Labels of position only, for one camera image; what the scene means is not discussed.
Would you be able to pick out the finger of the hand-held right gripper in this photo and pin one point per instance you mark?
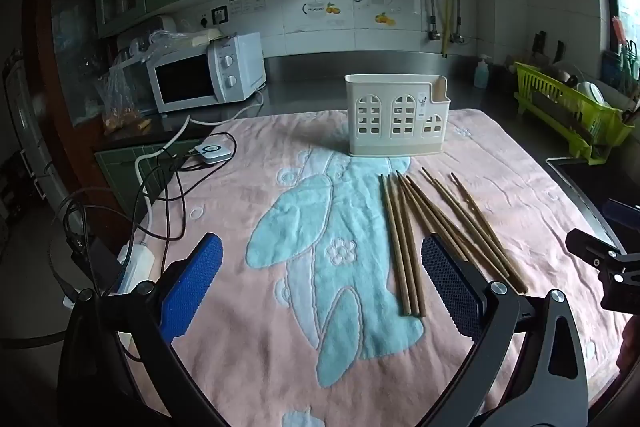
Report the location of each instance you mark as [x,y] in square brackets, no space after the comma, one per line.
[622,213]
[592,249]

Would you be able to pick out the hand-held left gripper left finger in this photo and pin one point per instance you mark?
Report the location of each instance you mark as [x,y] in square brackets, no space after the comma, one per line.
[192,287]

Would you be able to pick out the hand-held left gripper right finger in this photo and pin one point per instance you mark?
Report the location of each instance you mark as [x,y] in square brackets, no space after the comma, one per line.
[452,287]

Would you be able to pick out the bunch of wooden chopsticks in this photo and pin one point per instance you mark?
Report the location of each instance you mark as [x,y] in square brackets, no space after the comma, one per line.
[402,247]

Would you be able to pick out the cream plastic chopstick holder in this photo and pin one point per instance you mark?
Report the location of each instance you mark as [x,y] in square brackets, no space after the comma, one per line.
[380,142]

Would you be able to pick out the person's right hand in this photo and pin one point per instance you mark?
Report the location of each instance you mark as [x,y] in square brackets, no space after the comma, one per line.
[631,347]

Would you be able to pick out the dark kitchen sink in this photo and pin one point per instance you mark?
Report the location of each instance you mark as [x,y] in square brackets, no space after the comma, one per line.
[595,187]

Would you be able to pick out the white power strip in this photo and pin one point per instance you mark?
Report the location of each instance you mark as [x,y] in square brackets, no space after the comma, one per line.
[137,264]

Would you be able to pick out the green plastic dish rack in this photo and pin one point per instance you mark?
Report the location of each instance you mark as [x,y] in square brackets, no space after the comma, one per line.
[595,127]

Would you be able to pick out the white bowl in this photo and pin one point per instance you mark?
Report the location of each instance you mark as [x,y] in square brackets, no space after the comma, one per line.
[592,94]

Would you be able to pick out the pink towel with blue rabbit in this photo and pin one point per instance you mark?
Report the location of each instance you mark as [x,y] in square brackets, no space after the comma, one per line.
[240,172]

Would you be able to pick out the green base cabinet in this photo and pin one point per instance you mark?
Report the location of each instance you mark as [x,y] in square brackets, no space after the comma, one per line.
[117,177]

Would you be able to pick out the small white square device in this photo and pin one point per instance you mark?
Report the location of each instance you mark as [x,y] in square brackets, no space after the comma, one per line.
[213,153]

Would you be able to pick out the small brown food piece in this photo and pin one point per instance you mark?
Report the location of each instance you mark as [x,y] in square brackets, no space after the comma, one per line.
[143,125]

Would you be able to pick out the blue soap pump bottle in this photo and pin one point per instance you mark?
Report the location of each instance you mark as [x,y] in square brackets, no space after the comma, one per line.
[481,74]

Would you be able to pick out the clear plastic bag with food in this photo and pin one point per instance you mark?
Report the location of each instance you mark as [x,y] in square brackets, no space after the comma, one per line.
[120,97]

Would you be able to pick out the white microwave oven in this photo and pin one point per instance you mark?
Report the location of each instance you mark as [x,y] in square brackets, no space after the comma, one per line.
[225,72]

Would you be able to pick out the pale yellow packet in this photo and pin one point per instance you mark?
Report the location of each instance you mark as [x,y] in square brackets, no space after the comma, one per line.
[197,39]

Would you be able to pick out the white notice sticker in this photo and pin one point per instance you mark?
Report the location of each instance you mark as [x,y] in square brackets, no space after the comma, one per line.
[246,4]

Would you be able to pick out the brown wooden door frame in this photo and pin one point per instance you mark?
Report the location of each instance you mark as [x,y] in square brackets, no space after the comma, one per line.
[45,72]

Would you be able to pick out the white wall socket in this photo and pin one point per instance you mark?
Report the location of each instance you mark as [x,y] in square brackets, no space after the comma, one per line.
[204,20]

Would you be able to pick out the black wall socket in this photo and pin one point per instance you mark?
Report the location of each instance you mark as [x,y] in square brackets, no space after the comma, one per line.
[219,14]

